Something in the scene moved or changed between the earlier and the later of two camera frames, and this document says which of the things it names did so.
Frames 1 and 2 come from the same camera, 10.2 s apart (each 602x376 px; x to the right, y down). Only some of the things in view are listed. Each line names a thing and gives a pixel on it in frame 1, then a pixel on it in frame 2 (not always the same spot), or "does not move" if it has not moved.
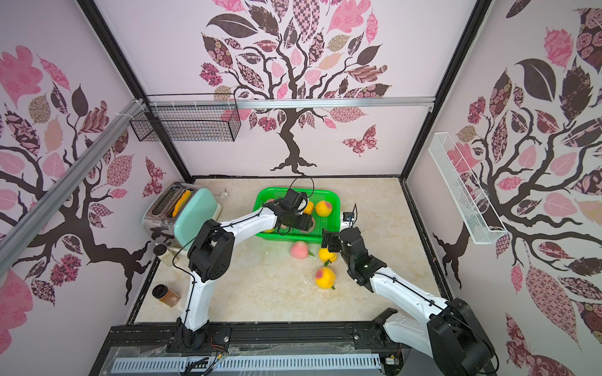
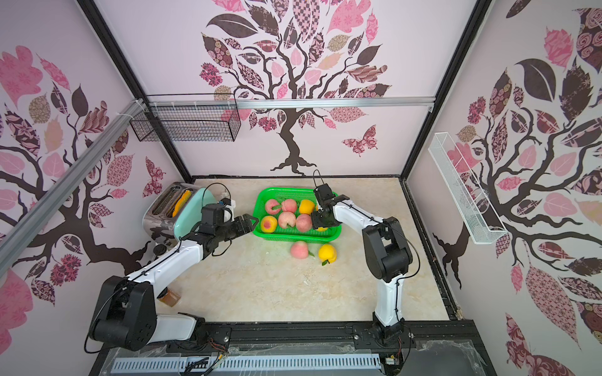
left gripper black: x=304 y=222 -> x=244 y=229
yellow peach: x=310 y=208 does not move
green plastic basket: x=326 y=214 does not move
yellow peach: x=324 y=255 does not move
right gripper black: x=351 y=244 -> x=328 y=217
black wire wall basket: x=190 y=117 does not move
